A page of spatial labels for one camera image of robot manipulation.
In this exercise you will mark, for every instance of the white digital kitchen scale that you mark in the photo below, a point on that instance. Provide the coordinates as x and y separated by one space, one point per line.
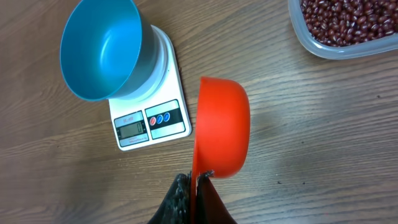
157 111

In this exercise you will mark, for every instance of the clear plastic container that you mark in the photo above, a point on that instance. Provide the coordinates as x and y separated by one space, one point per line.
372 47

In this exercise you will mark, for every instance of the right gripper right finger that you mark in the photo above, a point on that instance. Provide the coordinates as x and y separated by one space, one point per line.
210 209

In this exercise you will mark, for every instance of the red scoop blue handle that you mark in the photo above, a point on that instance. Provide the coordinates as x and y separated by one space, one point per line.
222 131

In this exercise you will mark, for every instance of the blue bowl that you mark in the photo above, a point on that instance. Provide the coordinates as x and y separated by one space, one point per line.
108 49

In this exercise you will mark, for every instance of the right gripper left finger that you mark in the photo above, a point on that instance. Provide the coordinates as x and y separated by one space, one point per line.
175 207

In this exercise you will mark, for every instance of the red beans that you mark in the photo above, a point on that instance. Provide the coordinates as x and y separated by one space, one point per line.
341 23

